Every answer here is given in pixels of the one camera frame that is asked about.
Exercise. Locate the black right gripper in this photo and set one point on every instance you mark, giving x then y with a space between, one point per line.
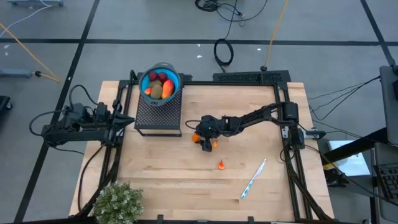
206 132

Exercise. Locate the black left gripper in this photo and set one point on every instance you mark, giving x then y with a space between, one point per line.
105 119

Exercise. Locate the small round orange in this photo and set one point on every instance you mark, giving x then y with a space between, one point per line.
195 137

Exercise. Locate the brown kiwi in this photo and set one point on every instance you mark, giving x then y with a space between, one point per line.
156 92
155 83

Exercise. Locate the dark red plum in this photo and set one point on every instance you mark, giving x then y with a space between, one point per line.
162 77
153 76

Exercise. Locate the red orange mango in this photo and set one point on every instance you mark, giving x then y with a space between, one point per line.
168 89

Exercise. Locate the blue grey collapsible colander bowl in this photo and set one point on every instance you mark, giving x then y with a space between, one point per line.
174 76

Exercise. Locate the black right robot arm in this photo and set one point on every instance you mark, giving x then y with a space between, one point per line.
248 119

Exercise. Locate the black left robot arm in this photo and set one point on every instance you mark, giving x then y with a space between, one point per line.
71 133

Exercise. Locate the black perforated metal shelf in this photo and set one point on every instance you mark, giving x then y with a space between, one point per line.
160 118

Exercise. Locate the green potted plant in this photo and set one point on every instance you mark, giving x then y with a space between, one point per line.
118 202

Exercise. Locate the black table clamp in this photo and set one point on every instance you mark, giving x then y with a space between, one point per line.
250 219
160 218

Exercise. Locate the grey stand base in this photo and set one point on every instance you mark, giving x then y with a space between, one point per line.
15 73
34 3

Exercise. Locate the black chair base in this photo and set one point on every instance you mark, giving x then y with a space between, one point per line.
3 104

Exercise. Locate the black diagonal beam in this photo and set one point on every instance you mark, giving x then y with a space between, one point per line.
351 148

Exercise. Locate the white box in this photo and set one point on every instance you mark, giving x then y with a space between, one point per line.
351 165

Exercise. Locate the grey desk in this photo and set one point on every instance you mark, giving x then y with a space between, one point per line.
384 152

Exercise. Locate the grey cabinet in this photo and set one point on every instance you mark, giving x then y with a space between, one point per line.
390 102

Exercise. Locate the black keyboard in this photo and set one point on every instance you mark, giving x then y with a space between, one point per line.
388 182

